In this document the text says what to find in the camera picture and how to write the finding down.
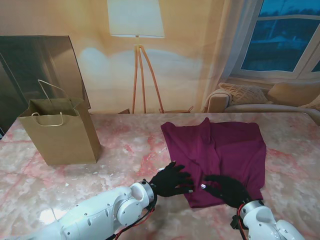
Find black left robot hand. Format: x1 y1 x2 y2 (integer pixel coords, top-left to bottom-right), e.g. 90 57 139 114
149 161 196 198

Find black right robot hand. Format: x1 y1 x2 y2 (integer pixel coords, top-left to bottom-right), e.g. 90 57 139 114
201 174 251 209

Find purple shorts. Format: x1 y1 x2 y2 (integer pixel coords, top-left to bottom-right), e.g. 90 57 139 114
160 116 267 210

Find kraft paper bag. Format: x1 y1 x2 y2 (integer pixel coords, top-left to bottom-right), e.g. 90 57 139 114
18 79 102 166

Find beige sofa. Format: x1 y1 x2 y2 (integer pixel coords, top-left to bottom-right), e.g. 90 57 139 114
204 82 320 116

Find knitted cream cushion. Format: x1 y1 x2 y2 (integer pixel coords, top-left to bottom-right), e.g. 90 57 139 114
218 82 273 106

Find plain tan cushion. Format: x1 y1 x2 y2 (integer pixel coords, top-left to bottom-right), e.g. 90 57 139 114
266 82 320 107

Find sheer cream curtain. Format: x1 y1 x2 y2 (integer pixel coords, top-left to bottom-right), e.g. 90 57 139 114
199 0 263 113

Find white framed window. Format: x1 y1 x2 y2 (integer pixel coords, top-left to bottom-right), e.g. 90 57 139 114
229 0 320 81

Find tripod floor lamp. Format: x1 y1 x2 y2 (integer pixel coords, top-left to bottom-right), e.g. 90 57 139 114
107 0 166 115

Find dark mirror panel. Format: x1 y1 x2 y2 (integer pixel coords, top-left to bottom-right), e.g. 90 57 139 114
0 35 91 136

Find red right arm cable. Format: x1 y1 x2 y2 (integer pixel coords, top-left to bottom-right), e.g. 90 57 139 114
236 204 247 233

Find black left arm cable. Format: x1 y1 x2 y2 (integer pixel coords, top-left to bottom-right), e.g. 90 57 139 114
107 194 159 240

